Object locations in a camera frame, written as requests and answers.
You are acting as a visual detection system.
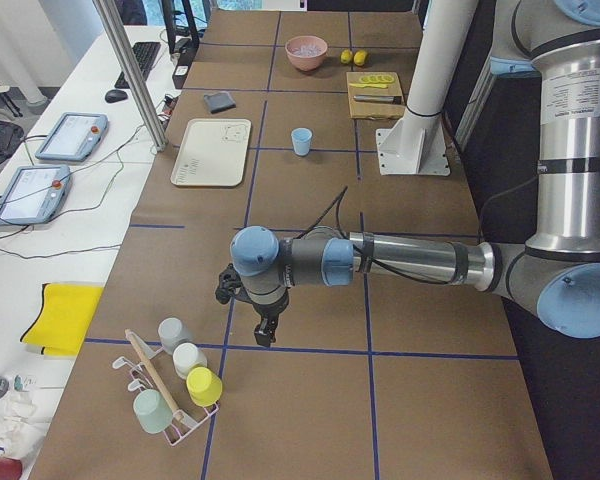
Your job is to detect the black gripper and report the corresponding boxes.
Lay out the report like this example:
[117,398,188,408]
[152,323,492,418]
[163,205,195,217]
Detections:
[247,286,289,346]

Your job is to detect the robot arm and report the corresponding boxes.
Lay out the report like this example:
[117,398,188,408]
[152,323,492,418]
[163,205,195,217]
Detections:
[215,1,600,347]

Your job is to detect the yellow cup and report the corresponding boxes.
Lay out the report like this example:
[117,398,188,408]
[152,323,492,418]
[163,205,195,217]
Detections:
[186,366,223,407]

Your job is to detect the white cup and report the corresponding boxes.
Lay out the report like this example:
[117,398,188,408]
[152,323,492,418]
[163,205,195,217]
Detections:
[172,342,208,380]

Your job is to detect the grey cup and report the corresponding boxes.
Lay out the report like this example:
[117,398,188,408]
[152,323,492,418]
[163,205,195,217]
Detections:
[158,317,194,355]

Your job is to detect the mint green cup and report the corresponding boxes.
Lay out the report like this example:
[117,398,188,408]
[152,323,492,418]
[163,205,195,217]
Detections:
[133,389,173,434]

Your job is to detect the light blue plastic cup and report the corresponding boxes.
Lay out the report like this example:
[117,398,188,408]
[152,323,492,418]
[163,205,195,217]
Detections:
[291,127,313,157]

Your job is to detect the pink bowl of ice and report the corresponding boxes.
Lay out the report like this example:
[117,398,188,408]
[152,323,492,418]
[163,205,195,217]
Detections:
[285,35,328,72]

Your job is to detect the cream bear tray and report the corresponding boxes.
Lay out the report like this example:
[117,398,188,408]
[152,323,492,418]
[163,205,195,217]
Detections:
[170,118,251,187]

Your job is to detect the yellow cloth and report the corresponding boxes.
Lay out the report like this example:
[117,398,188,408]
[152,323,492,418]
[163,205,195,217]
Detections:
[20,283,104,357]

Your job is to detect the grey folded cloth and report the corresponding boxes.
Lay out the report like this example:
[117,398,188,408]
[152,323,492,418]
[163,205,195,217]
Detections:
[203,91,236,114]

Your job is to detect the wooden cutting board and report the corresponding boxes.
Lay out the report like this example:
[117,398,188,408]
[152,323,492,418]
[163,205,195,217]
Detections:
[346,72,405,120]

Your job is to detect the yellow plastic knife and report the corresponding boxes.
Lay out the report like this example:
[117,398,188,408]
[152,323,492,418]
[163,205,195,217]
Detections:
[348,83,388,90]

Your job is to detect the steel rod black tip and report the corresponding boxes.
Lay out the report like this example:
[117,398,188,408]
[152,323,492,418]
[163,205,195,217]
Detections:
[353,95,402,105]

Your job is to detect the near teach pendant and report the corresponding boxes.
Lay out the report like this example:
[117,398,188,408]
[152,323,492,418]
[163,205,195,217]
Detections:
[0,165,71,227]

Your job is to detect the teach pendant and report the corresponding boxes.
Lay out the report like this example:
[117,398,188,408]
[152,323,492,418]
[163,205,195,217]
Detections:
[0,165,71,227]
[35,112,109,162]

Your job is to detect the far teach pendant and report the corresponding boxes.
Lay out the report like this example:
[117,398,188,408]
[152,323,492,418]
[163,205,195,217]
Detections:
[35,112,109,162]

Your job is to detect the black computer mouse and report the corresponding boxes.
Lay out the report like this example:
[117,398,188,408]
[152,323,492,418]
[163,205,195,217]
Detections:
[104,89,128,104]

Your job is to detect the black power box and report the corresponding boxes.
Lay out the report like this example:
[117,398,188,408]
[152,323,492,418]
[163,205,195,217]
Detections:
[172,49,196,89]

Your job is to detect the yellow lemon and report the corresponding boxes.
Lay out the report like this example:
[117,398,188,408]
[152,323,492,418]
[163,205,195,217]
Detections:
[340,49,354,65]
[353,49,368,67]

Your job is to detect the black keyboard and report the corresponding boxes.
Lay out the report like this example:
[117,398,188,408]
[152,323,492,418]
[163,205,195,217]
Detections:
[132,41,160,80]

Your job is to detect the wooden rack handle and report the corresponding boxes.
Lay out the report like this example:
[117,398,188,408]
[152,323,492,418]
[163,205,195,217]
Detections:
[125,329,184,421]

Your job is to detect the white wire cup rack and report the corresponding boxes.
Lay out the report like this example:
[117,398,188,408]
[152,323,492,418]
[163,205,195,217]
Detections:
[112,347,220,446]

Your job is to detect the aluminium frame post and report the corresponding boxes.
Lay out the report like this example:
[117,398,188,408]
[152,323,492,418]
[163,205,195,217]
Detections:
[93,0,167,152]

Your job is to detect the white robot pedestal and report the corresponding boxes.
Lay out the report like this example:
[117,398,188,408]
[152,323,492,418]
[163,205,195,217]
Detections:
[376,0,478,176]

